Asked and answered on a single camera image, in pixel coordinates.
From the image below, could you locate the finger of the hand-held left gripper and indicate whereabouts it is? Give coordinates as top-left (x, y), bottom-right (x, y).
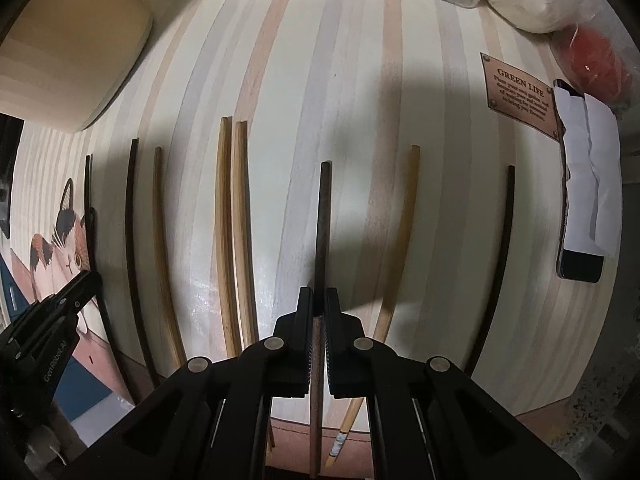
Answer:
top-left (0, 270), bottom-right (104, 356)

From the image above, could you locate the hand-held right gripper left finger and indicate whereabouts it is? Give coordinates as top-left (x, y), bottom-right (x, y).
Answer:
top-left (70, 286), bottom-right (317, 480)

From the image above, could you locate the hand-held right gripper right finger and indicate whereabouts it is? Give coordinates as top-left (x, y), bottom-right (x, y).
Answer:
top-left (324, 287), bottom-right (581, 480)

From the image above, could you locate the black chopstick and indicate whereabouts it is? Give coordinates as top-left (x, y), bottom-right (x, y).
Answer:
top-left (462, 165), bottom-right (517, 376)
top-left (84, 155), bottom-right (138, 406)
top-left (125, 138), bottom-right (163, 391)

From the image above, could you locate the brown wooden chopstick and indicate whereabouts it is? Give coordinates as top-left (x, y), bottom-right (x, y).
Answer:
top-left (151, 147), bottom-right (188, 368)

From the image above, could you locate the dark brown chopstick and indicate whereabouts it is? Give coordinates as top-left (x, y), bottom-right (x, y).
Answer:
top-left (307, 161), bottom-right (333, 478)

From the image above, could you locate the cream chopstick holder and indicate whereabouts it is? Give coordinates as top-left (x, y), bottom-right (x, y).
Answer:
top-left (0, 0), bottom-right (153, 133)

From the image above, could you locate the black phone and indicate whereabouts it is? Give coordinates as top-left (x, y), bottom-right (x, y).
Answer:
top-left (554, 79), bottom-right (621, 283)

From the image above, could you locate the striped cat print tablecloth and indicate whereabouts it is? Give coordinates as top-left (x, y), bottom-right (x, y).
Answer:
top-left (0, 0), bottom-right (626, 466)

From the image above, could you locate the white folded paper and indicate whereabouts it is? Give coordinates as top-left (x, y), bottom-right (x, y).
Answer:
top-left (555, 85), bottom-right (621, 253)

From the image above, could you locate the red item in clear bag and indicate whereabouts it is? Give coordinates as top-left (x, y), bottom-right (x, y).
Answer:
top-left (550, 25), bottom-right (633, 106)

